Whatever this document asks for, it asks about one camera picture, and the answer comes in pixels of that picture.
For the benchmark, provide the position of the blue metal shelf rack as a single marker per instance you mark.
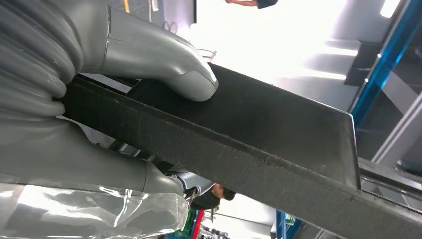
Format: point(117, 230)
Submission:
point(385, 62)

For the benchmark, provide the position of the ceiling light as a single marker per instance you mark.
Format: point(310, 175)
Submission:
point(389, 8)

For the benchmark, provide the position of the person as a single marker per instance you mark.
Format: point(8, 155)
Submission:
point(204, 201)
point(267, 3)

